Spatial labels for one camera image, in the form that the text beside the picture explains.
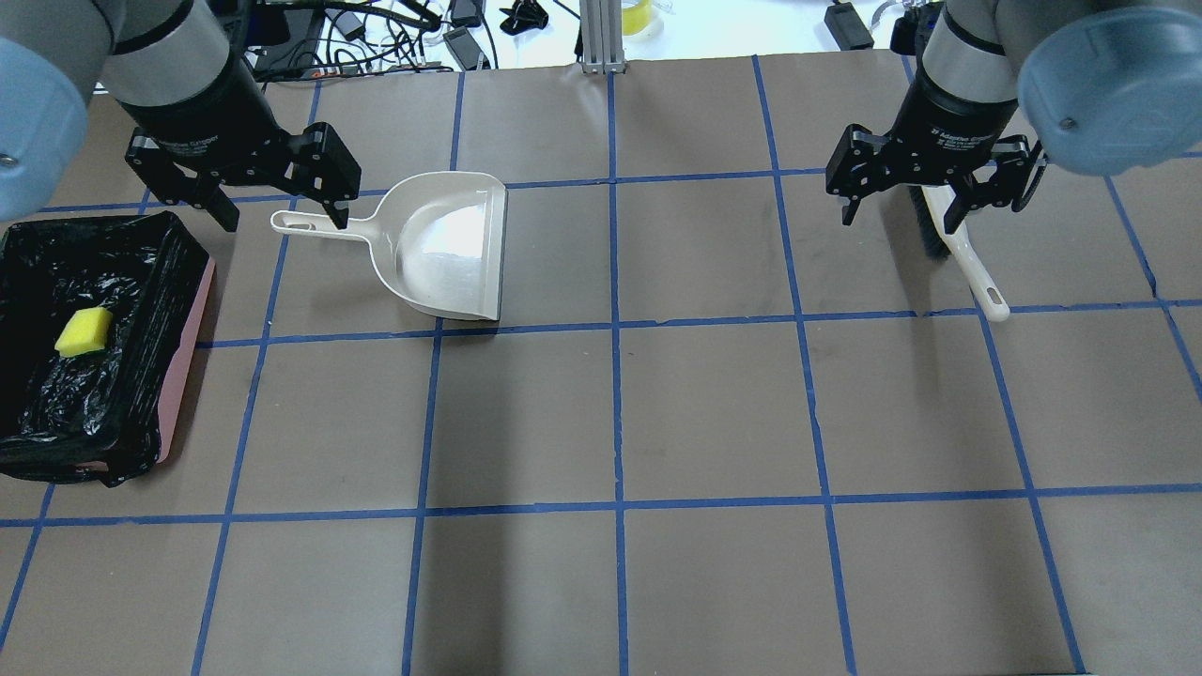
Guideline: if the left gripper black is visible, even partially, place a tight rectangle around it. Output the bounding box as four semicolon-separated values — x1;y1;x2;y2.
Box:
120;57;362;235

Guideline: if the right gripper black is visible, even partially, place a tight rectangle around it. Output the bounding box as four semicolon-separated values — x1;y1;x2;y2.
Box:
825;69;1048;235

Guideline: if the beige hand brush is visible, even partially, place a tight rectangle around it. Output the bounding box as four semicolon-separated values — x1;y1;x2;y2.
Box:
909;185;1010;322

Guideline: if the beige plastic dustpan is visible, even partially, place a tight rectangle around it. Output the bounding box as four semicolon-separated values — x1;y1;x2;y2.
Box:
270;171;508;321

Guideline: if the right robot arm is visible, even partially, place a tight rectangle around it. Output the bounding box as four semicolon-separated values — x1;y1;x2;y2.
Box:
825;1;1201;231

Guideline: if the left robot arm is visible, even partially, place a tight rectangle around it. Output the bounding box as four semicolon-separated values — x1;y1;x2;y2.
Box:
1;1;362;232

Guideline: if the bin with black bag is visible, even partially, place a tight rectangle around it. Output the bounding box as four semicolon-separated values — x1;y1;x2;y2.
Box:
1;210;213;487

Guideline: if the yellow green sponge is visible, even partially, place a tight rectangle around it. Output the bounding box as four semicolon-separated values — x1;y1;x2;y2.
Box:
54;306;115;358

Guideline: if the aluminium frame post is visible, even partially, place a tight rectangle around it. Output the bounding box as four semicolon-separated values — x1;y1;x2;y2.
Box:
579;0;627;75

